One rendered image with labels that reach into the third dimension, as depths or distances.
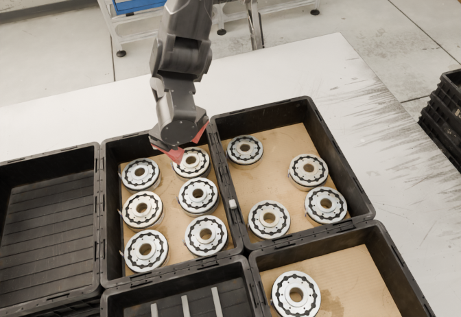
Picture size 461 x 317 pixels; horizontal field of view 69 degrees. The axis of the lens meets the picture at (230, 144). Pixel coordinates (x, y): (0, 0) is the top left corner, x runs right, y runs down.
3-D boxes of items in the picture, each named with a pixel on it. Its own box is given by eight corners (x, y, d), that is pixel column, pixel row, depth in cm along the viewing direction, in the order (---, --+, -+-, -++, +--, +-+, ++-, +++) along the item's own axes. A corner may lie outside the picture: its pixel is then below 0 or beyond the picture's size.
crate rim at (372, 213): (208, 121, 96) (208, 116, 94) (308, 99, 99) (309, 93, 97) (245, 256, 72) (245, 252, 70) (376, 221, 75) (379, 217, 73)
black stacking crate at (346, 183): (213, 143, 103) (208, 117, 95) (304, 122, 106) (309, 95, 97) (247, 269, 79) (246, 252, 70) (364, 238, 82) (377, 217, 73)
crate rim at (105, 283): (103, 145, 93) (99, 139, 91) (208, 121, 96) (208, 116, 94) (103, 294, 69) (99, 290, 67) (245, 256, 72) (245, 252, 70)
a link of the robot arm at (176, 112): (209, 42, 53) (155, 32, 50) (228, 90, 47) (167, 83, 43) (189, 97, 62) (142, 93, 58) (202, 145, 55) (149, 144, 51)
